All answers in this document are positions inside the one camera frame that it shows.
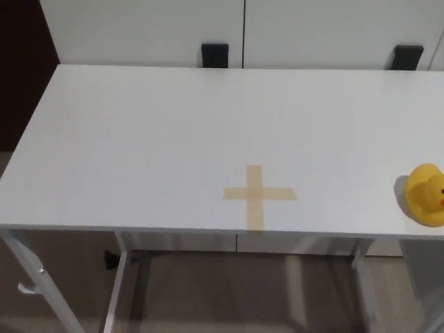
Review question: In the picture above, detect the black wall bracket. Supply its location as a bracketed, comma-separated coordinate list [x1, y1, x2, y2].
[390, 44, 425, 71]
[200, 43, 230, 69]

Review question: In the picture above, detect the white metal desk frame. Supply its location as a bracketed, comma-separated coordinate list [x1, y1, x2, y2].
[0, 227, 444, 333]

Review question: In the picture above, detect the black floor object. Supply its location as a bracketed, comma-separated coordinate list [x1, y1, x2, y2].
[103, 250, 120, 272]

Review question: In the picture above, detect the left black wall bracket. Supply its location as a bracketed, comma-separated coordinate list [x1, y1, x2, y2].
[200, 43, 230, 69]

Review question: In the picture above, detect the beige tape cross marker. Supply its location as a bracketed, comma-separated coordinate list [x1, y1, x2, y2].
[222, 164, 298, 231]

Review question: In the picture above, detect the yellow rubber duck toy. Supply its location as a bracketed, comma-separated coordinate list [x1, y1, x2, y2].
[406, 163, 444, 228]

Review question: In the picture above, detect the right black wall bracket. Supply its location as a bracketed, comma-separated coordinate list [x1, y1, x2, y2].
[390, 44, 425, 71]

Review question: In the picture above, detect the white cabinet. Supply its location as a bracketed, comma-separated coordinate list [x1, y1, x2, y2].
[37, 0, 444, 73]

